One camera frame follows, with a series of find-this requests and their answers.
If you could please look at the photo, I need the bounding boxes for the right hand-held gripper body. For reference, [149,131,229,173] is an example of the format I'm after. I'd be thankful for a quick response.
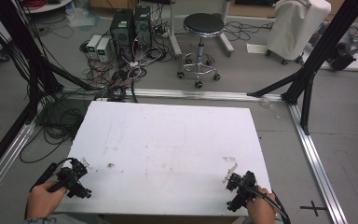
[225,170,258,213]

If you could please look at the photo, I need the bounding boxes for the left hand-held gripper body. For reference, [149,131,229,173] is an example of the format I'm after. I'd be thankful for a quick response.
[48,158,92,200]

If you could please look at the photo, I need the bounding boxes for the person's right hand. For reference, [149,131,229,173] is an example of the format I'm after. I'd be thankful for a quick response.
[245,185,278,224]

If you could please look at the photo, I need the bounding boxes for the person's left hand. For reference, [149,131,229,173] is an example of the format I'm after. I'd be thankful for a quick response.
[26,181,68,219]

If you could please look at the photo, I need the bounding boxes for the person's left sleeve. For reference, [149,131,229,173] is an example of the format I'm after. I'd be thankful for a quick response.
[22,216,58,224]

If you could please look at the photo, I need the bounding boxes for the white bench power supply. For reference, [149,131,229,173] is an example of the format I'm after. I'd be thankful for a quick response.
[95,36,113,63]
[86,34,103,60]

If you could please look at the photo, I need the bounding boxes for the white paper sheet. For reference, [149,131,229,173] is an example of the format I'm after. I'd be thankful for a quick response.
[245,43,270,56]

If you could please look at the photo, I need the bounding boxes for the large black computer tower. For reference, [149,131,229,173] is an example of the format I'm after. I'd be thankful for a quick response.
[109,7,135,63]

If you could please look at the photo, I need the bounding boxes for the clear plastic bag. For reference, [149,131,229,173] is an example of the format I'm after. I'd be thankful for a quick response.
[64,7,102,30]

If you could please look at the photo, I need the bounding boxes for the small black computer tower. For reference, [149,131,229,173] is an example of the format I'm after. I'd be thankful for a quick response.
[132,5,153,49]

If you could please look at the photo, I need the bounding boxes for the black round stool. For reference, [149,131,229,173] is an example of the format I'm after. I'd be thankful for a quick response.
[176,12,227,90]

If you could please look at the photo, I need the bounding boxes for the white covered cart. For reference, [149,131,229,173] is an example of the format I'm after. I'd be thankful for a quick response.
[265,0,332,65]

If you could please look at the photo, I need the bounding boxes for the round white table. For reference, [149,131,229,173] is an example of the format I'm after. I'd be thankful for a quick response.
[21,0,75,15]

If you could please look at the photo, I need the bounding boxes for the black device on board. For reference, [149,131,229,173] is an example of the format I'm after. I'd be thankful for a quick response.
[326,29,358,72]

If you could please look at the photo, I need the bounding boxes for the left hand-held gripper cable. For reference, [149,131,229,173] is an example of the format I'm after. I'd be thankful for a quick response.
[29,157,76,192]

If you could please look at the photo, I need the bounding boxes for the hand-held gripper cable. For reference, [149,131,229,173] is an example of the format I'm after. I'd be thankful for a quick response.
[29,157,76,192]
[239,181,292,224]

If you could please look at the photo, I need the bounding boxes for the right hand-held gripper cable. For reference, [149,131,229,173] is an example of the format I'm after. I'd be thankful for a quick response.
[239,181,292,224]

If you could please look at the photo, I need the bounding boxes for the coil of black cables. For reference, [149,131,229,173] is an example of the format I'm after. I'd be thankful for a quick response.
[19,98,87,165]

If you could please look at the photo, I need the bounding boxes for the long aluminium floor rail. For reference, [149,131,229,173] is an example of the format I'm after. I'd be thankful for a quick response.
[61,86,291,103]

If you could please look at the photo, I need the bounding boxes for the tangle of floor cables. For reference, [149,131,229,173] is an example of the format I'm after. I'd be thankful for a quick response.
[79,3,176,104]

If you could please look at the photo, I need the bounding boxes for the black frame post with cables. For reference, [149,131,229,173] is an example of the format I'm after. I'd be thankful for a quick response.
[0,0,101,125]

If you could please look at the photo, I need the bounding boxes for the loose black cables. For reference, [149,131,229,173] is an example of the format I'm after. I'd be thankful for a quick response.
[223,20,275,43]

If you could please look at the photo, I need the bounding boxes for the black frame post with brace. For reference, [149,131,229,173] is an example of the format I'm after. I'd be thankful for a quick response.
[246,0,358,136]

